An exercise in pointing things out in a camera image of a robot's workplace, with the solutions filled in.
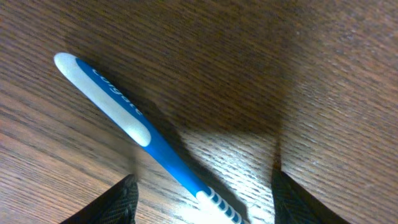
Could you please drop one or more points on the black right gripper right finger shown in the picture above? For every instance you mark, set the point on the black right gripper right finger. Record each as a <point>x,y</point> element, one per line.
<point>294,205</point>

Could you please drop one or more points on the blue white toothbrush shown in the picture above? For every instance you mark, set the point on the blue white toothbrush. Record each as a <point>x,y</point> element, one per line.
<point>125,114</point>

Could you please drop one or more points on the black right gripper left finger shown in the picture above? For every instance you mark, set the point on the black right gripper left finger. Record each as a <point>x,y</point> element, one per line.
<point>117,205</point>

